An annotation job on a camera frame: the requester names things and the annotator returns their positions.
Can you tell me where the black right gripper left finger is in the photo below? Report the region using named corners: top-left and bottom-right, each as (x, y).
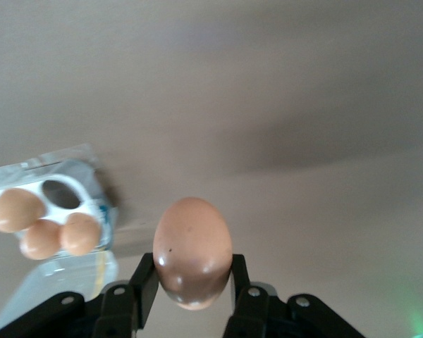
top-left (0, 252), bottom-right (160, 338)

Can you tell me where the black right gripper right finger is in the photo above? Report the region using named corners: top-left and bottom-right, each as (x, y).
top-left (222, 253), bottom-right (367, 338)

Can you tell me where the brown speckled egg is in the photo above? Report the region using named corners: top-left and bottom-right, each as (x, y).
top-left (152, 196), bottom-right (233, 311)

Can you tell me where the clear plastic egg box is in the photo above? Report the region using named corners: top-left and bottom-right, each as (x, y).
top-left (0, 142), bottom-right (120, 334)

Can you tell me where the brown table cover mat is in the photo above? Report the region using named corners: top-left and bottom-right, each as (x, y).
top-left (0, 0), bottom-right (423, 338)

